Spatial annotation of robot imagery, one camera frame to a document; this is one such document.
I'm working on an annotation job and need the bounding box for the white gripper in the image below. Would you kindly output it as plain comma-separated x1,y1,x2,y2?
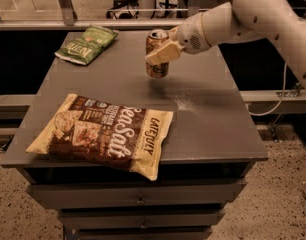
145,13,211,66

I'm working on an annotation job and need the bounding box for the orange soda can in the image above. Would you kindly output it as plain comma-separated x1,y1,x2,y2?
145,29,170,79

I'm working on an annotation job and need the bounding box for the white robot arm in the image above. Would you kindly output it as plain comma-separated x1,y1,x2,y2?
146,0,306,90

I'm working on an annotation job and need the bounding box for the green kettle chip bag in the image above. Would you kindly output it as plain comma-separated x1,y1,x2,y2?
55,26,119,66

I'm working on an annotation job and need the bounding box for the brown sea salt chip bag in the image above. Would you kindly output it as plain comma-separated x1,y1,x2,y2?
26,94,173,181

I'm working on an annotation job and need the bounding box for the metal railing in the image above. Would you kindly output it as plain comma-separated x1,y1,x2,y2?
0,0,306,32

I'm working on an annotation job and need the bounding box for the grey drawer cabinet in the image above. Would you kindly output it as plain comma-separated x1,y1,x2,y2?
3,31,267,240

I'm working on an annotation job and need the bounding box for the top grey drawer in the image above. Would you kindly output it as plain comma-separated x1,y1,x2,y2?
27,179,246,209

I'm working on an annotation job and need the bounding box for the grey drawer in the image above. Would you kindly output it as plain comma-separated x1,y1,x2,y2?
27,179,246,209
77,227,212,240
59,208,225,230

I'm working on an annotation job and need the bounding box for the middle grey drawer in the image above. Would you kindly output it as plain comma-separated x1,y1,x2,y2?
59,208,225,230

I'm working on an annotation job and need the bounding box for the bottom grey drawer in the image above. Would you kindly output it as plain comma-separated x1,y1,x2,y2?
77,227,212,240

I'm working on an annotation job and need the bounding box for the white cable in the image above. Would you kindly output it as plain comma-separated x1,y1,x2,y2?
247,62,289,117

